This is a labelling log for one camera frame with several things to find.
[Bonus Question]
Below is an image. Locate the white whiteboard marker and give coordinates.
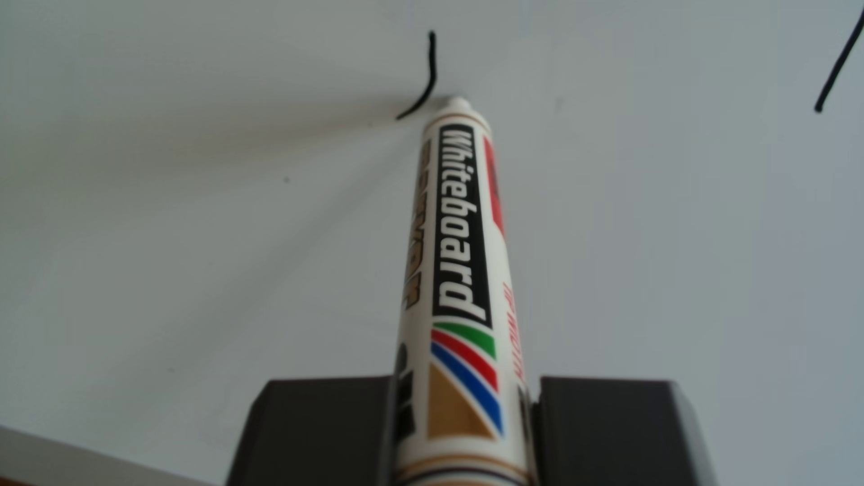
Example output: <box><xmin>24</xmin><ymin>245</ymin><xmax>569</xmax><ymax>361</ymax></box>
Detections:
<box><xmin>393</xmin><ymin>96</ymin><xmax>537</xmax><ymax>486</ymax></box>

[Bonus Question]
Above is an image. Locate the whiteboard with silver frame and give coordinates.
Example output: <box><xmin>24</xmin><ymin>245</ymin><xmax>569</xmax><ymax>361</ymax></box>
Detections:
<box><xmin>0</xmin><ymin>0</ymin><xmax>864</xmax><ymax>486</ymax></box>

